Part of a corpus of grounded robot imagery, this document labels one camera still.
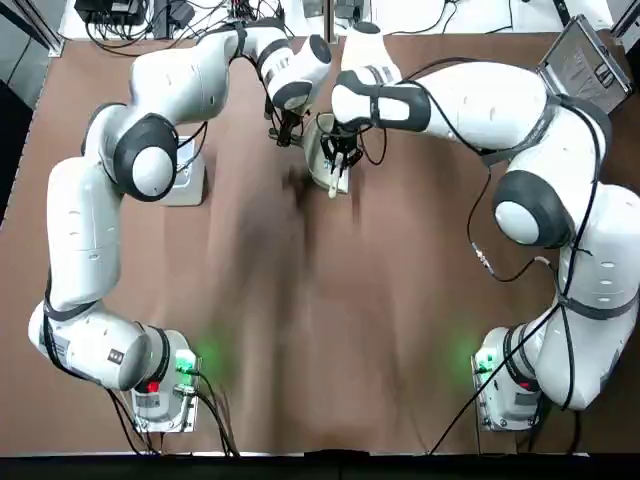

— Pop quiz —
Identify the grey plastic dustpan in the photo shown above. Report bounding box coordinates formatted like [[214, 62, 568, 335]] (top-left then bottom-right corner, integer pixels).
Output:
[[301, 112, 352, 195]]

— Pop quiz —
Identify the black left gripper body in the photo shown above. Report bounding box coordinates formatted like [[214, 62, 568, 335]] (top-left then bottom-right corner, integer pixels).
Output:
[[267, 102, 308, 139]]

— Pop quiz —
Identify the open aluminium case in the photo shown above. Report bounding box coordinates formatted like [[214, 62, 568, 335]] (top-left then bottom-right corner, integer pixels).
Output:
[[535, 13, 633, 115]]

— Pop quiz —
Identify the black power adapter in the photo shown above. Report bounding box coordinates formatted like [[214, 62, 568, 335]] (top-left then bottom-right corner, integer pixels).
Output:
[[153, 0, 195, 40]]

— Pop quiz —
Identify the dark grey box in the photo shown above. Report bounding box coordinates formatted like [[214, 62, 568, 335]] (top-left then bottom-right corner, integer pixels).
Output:
[[333, 0, 369, 22]]

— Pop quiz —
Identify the white trash can with lid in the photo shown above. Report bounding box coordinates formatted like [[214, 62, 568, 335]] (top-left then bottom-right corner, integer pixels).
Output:
[[160, 133, 208, 208]]

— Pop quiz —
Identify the right arm cable silver connector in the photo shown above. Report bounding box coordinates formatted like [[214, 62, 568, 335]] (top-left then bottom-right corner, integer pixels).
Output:
[[467, 162, 560, 284]]

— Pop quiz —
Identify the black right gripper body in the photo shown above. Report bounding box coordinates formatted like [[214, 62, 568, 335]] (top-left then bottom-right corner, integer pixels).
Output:
[[327, 121, 362, 147]]

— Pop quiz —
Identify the black power box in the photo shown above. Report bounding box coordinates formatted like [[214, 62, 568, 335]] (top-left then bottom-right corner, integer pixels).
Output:
[[73, 0, 147, 27]]

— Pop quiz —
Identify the white hand brush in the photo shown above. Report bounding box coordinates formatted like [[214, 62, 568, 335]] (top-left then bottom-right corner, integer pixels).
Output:
[[325, 151, 347, 200]]

